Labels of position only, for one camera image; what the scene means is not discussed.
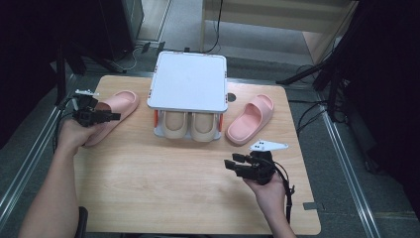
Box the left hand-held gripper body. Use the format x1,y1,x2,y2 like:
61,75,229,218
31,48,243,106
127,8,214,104
70,88,107,129

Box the beige slipper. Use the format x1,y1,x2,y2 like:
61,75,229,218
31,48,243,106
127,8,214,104
159,110,191,140
190,112,220,144

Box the white floor cable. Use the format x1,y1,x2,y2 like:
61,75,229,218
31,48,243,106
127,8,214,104
126,45,144,72

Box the person's right hand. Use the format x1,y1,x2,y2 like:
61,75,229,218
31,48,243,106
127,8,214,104
243,172,287,208

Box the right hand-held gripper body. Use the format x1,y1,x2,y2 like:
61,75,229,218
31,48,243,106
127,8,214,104
243,139,289,186

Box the right hand-held gripper cable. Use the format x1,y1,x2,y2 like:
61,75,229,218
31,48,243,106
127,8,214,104
272,161,296,225

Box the black floor cables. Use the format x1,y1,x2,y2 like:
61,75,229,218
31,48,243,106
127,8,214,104
294,63,332,135

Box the white shoe rack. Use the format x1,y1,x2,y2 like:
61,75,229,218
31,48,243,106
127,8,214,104
147,51,230,142

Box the pink slipper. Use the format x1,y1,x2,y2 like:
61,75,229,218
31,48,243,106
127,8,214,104
225,93,275,147
82,89,140,148

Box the grey tape patch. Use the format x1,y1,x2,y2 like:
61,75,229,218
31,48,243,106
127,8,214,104
302,200,326,212

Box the black chair part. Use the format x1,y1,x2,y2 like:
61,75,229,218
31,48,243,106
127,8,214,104
74,206,90,238

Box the black metal stand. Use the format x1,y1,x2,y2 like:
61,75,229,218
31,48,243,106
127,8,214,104
275,49,352,124
53,42,129,107

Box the person's left hand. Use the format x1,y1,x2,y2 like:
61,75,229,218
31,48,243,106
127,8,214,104
57,117,102,156

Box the black hanging cable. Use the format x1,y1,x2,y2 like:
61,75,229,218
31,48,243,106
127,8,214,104
203,0,225,55

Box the silver floor rail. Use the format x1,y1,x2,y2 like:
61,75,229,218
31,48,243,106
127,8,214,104
0,74,72,230
317,101,381,238

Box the dark cabinet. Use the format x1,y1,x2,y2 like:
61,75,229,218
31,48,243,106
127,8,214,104
98,0,146,61

